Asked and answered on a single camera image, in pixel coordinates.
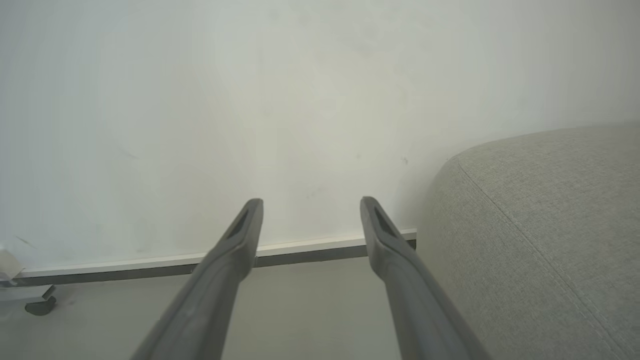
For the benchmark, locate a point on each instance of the white and grey baseboard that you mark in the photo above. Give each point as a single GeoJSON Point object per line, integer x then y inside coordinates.
{"type": "Point", "coordinates": [150, 267]}

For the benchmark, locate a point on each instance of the black caster wheel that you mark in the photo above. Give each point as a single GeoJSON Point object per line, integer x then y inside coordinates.
{"type": "Point", "coordinates": [41, 305]}

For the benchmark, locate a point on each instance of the grey fabric sofa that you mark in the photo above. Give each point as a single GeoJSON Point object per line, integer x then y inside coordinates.
{"type": "Point", "coordinates": [540, 240]}

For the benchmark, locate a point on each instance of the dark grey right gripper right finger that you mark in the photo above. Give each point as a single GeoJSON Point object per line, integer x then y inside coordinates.
{"type": "Point", "coordinates": [420, 305]}

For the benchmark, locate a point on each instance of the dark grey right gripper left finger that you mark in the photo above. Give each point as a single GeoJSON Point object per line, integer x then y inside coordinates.
{"type": "Point", "coordinates": [210, 300]}

